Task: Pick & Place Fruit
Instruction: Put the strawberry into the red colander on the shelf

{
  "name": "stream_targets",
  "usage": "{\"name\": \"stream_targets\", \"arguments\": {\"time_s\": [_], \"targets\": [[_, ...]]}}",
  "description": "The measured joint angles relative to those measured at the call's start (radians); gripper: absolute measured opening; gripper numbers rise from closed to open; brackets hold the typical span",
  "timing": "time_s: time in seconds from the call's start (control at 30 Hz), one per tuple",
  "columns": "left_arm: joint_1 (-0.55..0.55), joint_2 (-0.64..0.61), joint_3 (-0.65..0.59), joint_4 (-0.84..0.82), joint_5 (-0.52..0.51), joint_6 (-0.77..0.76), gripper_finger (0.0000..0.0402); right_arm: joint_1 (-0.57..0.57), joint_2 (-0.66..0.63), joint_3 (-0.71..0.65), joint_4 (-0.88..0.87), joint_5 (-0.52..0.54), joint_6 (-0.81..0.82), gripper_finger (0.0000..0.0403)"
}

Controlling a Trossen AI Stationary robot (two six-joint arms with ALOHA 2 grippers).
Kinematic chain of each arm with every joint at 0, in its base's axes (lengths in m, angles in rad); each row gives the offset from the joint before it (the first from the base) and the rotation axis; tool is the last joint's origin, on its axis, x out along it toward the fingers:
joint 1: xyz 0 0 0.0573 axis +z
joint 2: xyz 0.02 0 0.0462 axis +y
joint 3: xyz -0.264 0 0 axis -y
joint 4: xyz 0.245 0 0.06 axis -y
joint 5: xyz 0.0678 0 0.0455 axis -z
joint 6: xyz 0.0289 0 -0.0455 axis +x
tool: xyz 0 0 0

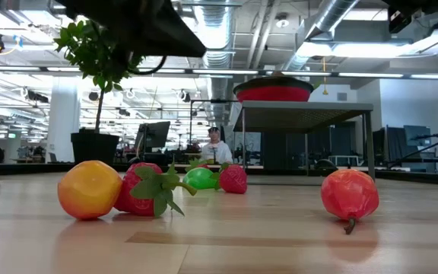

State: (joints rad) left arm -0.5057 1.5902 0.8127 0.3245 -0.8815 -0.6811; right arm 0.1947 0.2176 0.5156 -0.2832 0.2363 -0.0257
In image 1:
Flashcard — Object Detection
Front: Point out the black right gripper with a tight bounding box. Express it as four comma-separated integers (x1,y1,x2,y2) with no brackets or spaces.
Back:
381,0,438,35

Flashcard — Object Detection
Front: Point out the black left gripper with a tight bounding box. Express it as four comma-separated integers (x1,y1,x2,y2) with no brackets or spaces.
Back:
54,0,208,65

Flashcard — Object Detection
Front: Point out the orange yellow pear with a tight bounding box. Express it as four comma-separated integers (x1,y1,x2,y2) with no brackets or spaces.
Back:
57,159,123,221

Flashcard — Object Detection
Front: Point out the green fruit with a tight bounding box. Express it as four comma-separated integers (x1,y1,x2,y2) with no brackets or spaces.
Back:
182,167,220,190

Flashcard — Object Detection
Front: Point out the green plant in black pot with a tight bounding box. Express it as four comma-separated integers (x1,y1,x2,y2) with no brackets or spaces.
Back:
53,18,151,167

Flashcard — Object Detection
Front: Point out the dark computer monitor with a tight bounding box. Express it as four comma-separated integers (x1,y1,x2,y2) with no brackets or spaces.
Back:
135,120,172,151
403,124,432,148

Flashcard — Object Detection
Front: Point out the white ceiling sensor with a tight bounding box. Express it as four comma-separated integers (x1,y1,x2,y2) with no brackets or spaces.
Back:
275,13,290,30

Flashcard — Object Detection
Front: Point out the long ceiling light strip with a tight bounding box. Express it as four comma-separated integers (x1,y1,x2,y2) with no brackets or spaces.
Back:
0,65,438,80

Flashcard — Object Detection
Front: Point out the red collapsible bowl grey rim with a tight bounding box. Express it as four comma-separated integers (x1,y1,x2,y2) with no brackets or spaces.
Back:
233,75,315,104

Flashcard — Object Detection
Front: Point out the person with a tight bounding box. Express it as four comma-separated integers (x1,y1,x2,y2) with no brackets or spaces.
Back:
200,126,234,165

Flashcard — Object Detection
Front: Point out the white building column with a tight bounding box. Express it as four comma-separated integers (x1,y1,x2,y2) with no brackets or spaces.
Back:
46,75,82,158

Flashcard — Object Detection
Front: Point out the large leafy strawberry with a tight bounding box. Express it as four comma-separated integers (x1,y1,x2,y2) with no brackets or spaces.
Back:
114,161,198,218

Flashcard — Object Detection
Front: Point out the black dome object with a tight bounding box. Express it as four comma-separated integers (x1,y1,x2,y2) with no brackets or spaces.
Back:
315,158,336,170

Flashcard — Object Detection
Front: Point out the silver ventilation duct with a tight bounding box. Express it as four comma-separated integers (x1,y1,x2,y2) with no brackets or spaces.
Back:
279,0,359,83
192,0,240,123

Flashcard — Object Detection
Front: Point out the black metal rack frame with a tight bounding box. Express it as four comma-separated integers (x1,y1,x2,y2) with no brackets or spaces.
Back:
189,98,243,168

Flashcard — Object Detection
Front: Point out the yellow hanging cord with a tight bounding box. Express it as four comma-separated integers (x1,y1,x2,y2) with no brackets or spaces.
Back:
320,56,329,96

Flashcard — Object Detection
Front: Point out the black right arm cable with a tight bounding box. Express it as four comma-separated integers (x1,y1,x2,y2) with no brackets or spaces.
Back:
388,131,438,169

